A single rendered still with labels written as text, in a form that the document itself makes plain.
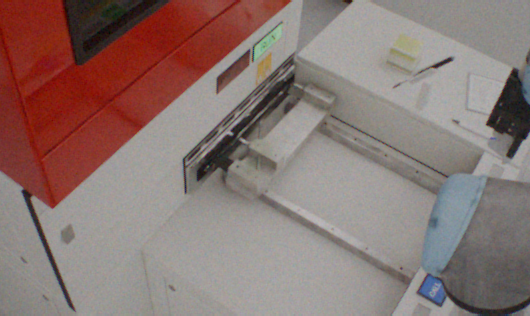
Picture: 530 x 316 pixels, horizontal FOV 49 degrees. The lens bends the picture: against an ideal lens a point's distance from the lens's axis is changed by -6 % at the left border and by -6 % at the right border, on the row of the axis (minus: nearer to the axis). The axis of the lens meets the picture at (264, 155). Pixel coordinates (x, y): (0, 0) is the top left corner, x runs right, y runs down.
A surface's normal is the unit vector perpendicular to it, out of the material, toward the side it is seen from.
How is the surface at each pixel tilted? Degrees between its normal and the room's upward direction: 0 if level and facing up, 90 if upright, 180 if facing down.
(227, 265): 0
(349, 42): 0
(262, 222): 0
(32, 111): 90
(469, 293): 92
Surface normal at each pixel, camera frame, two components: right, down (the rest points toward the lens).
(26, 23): 0.83, 0.46
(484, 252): -0.53, 0.23
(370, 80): 0.07, -0.65
